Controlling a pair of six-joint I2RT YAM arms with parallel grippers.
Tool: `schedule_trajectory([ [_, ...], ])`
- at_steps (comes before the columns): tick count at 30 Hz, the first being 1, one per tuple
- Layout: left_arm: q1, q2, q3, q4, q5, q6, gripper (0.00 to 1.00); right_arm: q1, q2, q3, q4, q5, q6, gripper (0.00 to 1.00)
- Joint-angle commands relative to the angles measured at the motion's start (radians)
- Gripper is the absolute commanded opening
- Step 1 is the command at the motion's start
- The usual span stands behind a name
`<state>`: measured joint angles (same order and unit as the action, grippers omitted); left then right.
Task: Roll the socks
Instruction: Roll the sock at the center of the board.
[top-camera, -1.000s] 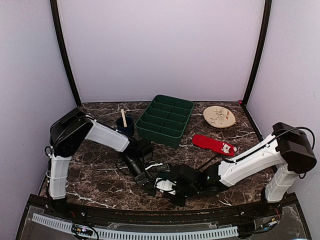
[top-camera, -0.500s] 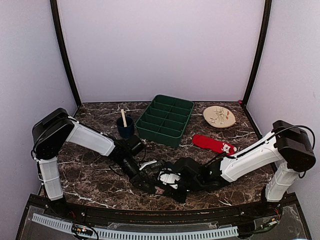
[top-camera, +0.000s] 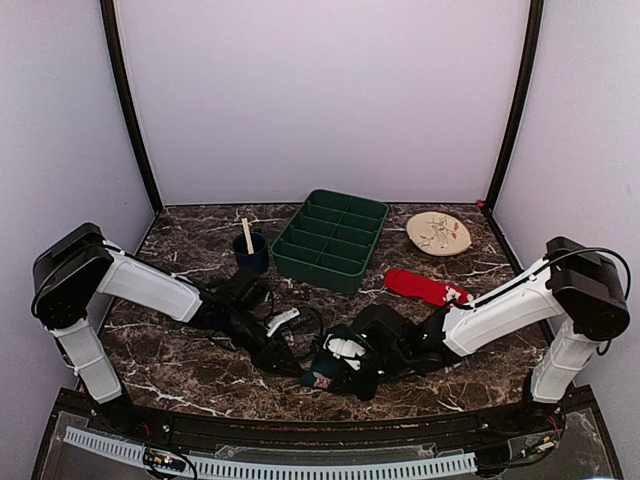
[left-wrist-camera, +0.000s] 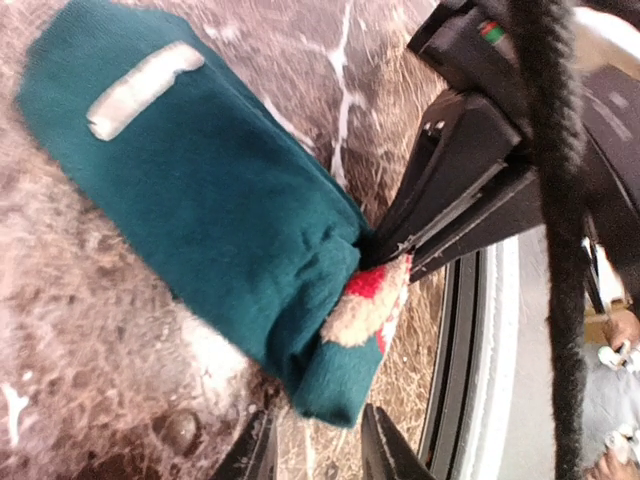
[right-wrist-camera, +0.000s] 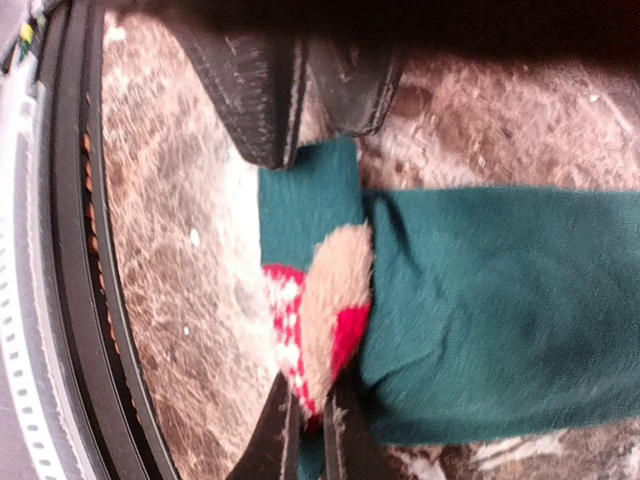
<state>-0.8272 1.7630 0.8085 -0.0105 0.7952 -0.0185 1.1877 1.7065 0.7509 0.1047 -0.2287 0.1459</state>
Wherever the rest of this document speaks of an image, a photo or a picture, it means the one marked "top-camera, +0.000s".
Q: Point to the dark blue mug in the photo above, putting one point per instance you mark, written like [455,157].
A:
[258,260]

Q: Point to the wooden stick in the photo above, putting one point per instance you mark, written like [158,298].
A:
[247,236]

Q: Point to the dark green sock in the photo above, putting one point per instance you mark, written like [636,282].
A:
[326,364]

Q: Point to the black frame post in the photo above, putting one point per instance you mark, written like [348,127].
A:
[521,89]
[124,92]

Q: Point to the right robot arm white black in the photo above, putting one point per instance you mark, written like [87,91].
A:
[587,287]

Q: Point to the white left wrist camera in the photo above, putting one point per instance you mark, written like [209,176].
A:
[281,319]

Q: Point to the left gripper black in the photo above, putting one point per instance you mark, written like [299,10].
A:
[271,354]

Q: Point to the left black frame post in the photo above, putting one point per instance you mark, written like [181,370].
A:
[124,92]

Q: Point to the green compartment tray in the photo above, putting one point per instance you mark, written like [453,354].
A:
[330,240]

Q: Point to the right black frame post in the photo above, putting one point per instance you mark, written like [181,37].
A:
[521,89]

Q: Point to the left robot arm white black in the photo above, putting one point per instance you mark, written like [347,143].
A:
[84,263]

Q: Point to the white slotted cable duct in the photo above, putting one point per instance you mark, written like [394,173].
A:
[172,465]

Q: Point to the beige decorated plate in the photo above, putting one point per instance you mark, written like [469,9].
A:
[438,234]

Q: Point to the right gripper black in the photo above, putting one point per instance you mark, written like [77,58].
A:
[353,384]

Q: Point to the black front rail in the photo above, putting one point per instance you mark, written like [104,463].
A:
[472,428]

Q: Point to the red santa sock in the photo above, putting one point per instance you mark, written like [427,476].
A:
[411,285]

